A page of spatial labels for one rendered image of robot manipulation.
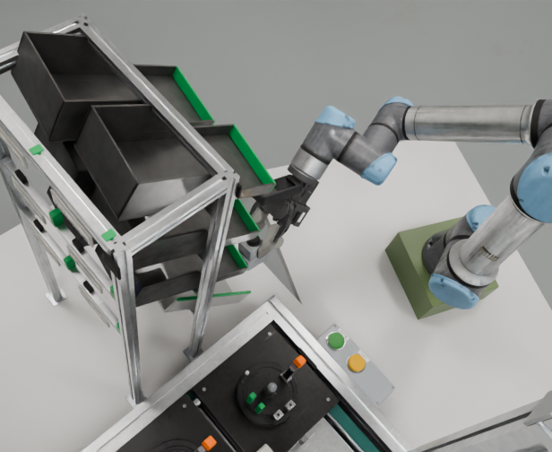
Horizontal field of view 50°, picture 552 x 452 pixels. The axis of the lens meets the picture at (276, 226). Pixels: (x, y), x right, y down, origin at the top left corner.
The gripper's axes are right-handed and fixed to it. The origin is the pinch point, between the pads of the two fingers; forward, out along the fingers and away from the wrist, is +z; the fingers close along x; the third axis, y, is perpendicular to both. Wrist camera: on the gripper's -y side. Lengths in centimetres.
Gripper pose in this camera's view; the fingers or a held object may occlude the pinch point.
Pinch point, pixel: (251, 246)
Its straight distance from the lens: 132.9
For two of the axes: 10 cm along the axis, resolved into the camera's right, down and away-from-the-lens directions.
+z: -5.2, 8.2, 2.1
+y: 5.4, 1.2, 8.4
